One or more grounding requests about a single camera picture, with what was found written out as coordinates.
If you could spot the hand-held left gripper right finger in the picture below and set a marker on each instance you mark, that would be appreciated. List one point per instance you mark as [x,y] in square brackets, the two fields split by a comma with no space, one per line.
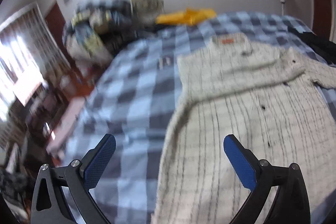
[240,161]

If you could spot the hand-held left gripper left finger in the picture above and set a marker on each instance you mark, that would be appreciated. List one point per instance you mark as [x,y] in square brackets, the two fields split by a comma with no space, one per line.
[101,161]

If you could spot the cream knitted sweater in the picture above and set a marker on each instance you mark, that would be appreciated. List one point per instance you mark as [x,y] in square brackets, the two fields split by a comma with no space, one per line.
[236,113]

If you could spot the blue checkered blanket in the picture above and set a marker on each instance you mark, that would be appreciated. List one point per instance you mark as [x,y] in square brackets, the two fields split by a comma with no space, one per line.
[131,87]

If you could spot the dark wooden shelf unit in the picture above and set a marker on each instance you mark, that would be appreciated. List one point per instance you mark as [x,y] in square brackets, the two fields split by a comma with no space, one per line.
[31,119]

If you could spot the pile of patterned bedding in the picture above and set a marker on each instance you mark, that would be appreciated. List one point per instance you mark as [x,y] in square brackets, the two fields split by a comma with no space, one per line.
[105,27]

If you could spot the window curtain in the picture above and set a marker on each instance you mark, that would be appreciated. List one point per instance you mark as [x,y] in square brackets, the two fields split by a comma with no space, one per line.
[25,48]

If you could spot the black cloth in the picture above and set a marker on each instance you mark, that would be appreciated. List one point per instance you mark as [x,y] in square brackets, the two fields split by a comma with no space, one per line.
[319,41]

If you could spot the red wooden door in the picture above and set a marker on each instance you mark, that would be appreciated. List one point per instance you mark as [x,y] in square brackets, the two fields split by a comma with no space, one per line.
[55,18]

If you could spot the yellow cloth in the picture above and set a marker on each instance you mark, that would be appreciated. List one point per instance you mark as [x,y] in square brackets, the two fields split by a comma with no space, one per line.
[187,16]

